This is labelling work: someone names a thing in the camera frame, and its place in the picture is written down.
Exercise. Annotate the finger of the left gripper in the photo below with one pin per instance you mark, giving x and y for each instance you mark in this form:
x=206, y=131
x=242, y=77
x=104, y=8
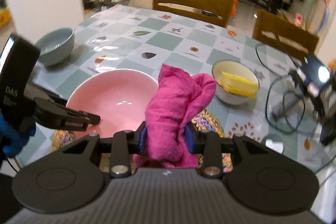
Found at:
x=56, y=116

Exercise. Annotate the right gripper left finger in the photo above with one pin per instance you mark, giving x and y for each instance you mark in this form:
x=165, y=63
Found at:
x=120, y=146

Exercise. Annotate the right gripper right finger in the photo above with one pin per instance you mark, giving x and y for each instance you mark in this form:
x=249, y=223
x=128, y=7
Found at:
x=212, y=146

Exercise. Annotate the pink ceramic bowl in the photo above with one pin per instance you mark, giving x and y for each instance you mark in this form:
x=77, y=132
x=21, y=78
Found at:
x=119, y=97

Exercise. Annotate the magenta cleaning cloth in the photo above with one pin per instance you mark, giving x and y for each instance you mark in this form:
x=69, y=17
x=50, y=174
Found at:
x=179, y=98

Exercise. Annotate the grey-blue ceramic bowl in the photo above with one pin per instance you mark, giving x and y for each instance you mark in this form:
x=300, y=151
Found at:
x=56, y=46

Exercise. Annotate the white ceramic bowl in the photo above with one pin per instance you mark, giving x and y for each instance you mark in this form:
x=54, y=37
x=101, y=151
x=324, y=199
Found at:
x=235, y=68

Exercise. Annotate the blue gloved left hand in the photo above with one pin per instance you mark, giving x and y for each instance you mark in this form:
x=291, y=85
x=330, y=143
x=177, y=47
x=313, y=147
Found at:
x=14, y=141

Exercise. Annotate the colourful woven placemat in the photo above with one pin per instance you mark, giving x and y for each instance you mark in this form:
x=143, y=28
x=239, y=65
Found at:
x=203, y=121

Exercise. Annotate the yellow sponge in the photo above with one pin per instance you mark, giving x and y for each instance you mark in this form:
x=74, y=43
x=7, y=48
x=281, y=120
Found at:
x=239, y=85

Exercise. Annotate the checkered tablecloth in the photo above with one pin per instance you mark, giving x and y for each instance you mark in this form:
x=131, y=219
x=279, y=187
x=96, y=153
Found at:
x=125, y=37

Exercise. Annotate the small screen device on stand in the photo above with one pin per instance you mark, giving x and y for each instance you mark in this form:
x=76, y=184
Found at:
x=312, y=78

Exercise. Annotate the right wooden chair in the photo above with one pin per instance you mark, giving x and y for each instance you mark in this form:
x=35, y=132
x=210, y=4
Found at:
x=284, y=36

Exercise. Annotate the wooden chair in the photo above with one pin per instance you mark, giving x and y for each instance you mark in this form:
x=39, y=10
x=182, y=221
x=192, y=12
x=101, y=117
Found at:
x=220, y=9
x=284, y=36

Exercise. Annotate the left wooden chair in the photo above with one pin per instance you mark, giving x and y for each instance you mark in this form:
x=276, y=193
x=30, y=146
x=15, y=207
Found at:
x=220, y=9

